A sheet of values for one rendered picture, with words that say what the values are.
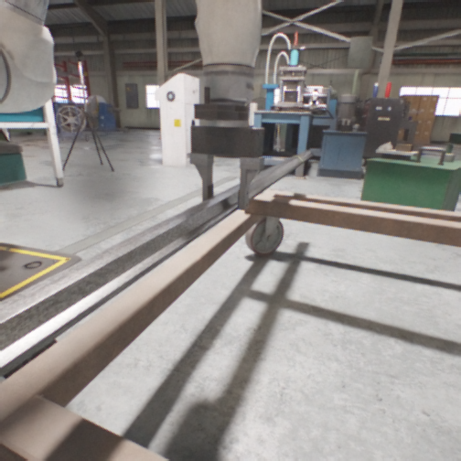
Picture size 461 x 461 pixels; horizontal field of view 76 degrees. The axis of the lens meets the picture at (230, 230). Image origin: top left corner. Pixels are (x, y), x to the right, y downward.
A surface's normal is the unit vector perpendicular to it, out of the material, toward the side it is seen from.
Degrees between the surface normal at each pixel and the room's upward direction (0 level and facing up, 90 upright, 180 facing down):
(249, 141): 90
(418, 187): 90
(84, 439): 0
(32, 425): 0
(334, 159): 90
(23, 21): 69
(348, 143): 90
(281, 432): 0
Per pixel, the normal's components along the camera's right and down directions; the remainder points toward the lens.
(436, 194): -0.71, 0.22
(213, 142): -0.38, 0.31
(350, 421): 0.04, -0.94
